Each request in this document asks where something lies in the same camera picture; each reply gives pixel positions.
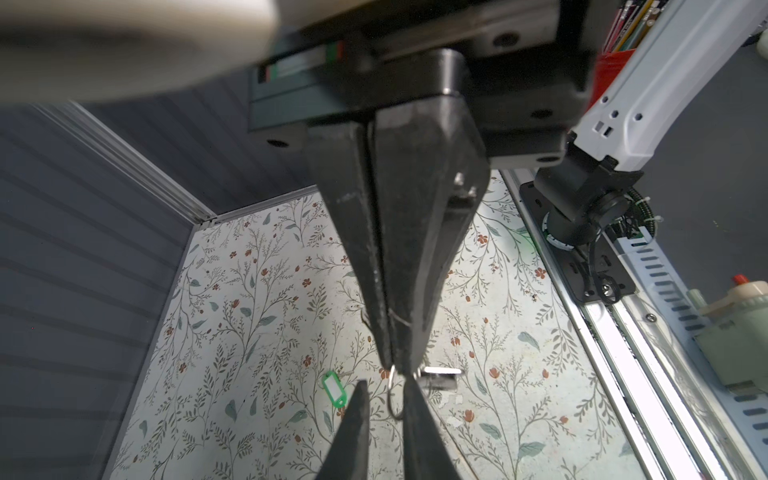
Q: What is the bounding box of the metal perforated ring disc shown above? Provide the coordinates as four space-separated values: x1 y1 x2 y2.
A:
414 366 464 391

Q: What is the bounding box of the white slotted cable duct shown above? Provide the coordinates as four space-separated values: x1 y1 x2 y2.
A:
615 238 767 468

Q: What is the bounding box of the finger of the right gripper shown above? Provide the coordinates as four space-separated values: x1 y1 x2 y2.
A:
305 122 393 369

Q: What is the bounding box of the green key tag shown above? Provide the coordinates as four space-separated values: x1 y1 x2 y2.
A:
321 370 348 409

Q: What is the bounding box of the small metal keyring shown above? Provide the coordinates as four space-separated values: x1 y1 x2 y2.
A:
386 365 406 421

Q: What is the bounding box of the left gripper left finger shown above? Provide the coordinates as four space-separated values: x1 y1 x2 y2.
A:
315 380 370 480

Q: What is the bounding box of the red bucket with pens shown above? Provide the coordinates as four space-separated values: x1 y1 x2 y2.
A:
589 0 668 106

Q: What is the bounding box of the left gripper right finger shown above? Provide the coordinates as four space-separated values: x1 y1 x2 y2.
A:
402 378 460 480

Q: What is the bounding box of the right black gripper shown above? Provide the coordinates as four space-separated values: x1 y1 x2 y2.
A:
248 1 615 375

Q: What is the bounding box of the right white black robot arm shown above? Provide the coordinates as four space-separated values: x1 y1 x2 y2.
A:
248 1 767 375

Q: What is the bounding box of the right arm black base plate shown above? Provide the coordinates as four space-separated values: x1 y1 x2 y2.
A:
519 182 636 305

